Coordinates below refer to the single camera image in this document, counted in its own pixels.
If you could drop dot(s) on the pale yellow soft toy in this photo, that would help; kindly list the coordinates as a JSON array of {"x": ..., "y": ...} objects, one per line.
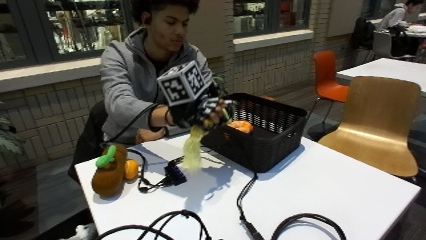
[{"x": 194, "y": 150}]

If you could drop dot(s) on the white marker cube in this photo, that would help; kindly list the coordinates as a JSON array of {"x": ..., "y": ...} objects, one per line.
[{"x": 184, "y": 83}]

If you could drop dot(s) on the black woven basket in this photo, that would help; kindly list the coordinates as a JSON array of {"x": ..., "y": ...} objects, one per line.
[{"x": 262, "y": 140}]

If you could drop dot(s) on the small black hub box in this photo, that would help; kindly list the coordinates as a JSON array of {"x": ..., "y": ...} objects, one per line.
[{"x": 176, "y": 174}]

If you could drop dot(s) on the the person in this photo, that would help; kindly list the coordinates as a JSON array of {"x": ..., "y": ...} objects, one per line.
[{"x": 129, "y": 76}]

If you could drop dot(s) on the small orange fruit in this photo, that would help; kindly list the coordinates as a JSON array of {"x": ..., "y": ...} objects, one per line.
[{"x": 131, "y": 170}]

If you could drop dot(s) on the orange chair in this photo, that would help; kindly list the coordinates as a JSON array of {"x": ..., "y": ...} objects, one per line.
[{"x": 331, "y": 83}]

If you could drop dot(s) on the brown and green soft toy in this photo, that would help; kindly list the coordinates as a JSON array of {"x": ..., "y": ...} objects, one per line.
[{"x": 109, "y": 176}]

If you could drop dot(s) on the light wooden chair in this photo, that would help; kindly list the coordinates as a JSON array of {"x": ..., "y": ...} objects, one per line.
[{"x": 377, "y": 120}]

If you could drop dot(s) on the dark jacket on chair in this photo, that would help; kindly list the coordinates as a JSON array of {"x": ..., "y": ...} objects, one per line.
[{"x": 363, "y": 33}]

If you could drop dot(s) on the white table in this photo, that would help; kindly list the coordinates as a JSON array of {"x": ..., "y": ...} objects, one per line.
[{"x": 387, "y": 70}]

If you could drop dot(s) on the potted plant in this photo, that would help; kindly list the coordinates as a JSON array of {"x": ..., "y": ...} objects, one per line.
[{"x": 9, "y": 136}]

